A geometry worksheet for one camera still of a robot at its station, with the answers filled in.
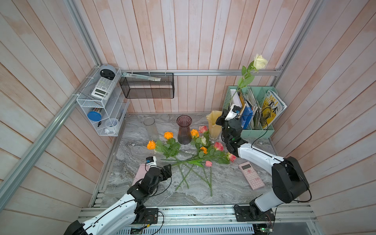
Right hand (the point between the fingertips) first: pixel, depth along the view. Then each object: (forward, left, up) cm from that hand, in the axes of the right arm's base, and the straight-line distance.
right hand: (222, 108), depth 83 cm
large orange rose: (-13, +33, -26) cm, 44 cm away
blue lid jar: (-10, +70, +3) cm, 71 cm away
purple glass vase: (-1, +23, -24) cm, 33 cm away
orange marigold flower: (-14, +9, -24) cm, 29 cm away
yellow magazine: (+12, -37, -10) cm, 40 cm away
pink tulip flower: (-21, +7, -27) cm, 35 cm away
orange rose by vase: (+1, +16, -25) cm, 30 cm away
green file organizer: (+8, -23, -5) cm, 25 cm away
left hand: (-27, +33, -23) cm, 49 cm away
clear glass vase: (-5, +43, -9) cm, 45 cm away
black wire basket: (+28, +59, -6) cm, 65 cm away
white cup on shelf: (-7, +66, -7) cm, 67 cm away
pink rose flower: (-12, 0, -22) cm, 25 cm away
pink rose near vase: (+4, +10, -24) cm, 26 cm away
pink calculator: (-27, -18, -28) cm, 43 cm away
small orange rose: (-2, +34, -24) cm, 42 cm away
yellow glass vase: (-4, +3, -14) cm, 15 cm away
